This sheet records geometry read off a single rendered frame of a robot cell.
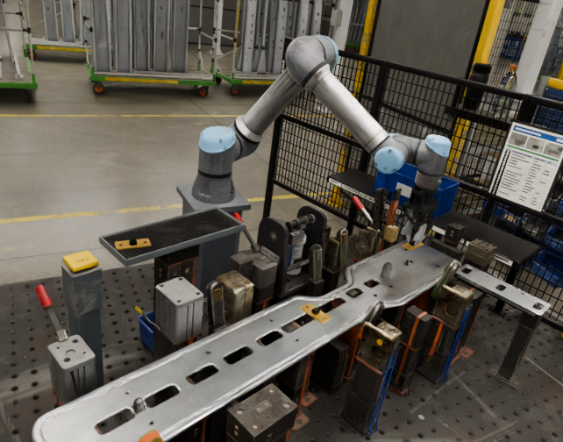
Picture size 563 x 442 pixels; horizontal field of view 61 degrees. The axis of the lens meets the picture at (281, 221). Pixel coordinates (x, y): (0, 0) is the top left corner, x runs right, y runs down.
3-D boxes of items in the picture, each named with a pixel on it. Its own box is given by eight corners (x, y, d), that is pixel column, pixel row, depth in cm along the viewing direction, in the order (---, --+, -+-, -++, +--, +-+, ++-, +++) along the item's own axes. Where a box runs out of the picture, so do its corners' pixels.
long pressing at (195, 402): (74, 516, 76) (73, 509, 75) (23, 424, 90) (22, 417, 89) (466, 266, 168) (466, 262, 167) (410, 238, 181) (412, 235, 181)
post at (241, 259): (228, 374, 147) (240, 263, 129) (218, 364, 150) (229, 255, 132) (241, 367, 150) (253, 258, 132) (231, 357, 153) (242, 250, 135)
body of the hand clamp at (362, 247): (353, 317, 180) (373, 237, 165) (339, 309, 184) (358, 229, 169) (363, 312, 184) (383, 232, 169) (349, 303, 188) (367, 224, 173)
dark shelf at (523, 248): (516, 270, 167) (519, 262, 166) (325, 181, 222) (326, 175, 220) (538, 253, 182) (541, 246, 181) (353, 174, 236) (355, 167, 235)
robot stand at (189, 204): (173, 278, 188) (176, 185, 170) (222, 270, 198) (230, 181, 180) (188, 309, 172) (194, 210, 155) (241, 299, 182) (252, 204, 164)
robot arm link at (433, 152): (426, 131, 144) (454, 138, 141) (417, 165, 149) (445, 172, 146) (421, 137, 138) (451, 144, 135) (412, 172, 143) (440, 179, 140)
